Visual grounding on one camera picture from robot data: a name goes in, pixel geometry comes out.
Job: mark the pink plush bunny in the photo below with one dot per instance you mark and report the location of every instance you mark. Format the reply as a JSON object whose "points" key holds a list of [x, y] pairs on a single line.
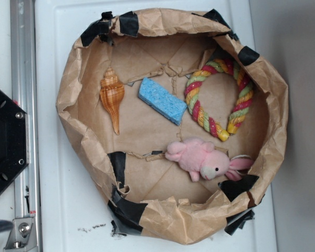
{"points": [[201, 159]]}

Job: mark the brown paper bag bowl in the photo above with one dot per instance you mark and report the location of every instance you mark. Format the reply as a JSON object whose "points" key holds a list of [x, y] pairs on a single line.
{"points": [[148, 194]]}

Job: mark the blue sponge block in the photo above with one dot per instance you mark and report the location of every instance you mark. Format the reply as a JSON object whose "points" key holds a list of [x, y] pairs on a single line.
{"points": [[162, 101]]}

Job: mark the orange spiral seashell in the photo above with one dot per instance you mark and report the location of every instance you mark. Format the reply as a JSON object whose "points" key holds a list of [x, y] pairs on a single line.
{"points": [[111, 95]]}

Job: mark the colourful rope ring toy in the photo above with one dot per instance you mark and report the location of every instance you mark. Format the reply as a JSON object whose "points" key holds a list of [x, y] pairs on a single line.
{"points": [[241, 108]]}

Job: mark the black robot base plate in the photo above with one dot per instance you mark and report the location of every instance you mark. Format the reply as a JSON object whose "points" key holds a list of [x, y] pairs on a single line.
{"points": [[13, 141]]}

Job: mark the metal corner bracket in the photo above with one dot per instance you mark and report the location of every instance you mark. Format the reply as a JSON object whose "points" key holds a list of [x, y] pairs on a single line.
{"points": [[22, 237]]}

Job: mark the aluminium extrusion rail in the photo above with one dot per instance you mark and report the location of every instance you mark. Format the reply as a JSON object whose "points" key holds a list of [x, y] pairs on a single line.
{"points": [[24, 91]]}

